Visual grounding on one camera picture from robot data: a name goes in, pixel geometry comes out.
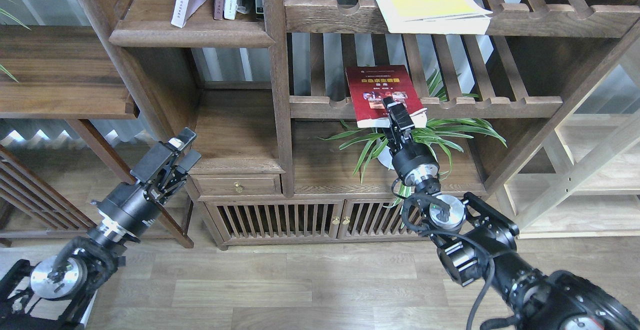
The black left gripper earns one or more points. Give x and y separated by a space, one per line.
131 209

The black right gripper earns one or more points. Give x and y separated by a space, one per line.
413 162

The red cover book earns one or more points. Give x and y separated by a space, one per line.
369 85

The yellow green cover book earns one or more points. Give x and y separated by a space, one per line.
441 17

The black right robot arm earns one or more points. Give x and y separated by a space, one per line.
475 241

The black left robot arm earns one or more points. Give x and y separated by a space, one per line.
56 293

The white plant pot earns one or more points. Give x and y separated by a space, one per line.
385 157

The green spider plant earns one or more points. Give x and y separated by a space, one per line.
438 132

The brass drawer knob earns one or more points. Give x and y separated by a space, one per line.
238 187

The dark wooden bookshelf cabinet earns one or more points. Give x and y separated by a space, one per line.
262 94

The dark wooden side table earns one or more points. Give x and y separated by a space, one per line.
56 73

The white floor bar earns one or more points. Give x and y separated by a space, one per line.
87 312

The light wooden shelf frame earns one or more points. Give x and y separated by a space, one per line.
584 182

